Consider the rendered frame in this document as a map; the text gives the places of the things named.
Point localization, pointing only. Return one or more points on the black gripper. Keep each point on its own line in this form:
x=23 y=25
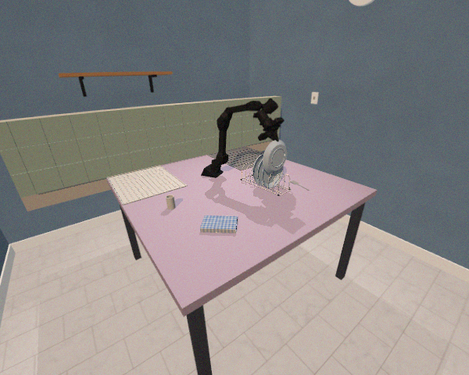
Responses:
x=267 y=127

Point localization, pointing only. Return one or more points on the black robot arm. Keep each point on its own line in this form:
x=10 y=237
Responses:
x=223 y=125

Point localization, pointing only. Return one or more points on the beige ribbed draining mat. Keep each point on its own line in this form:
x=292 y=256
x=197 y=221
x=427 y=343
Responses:
x=140 y=184

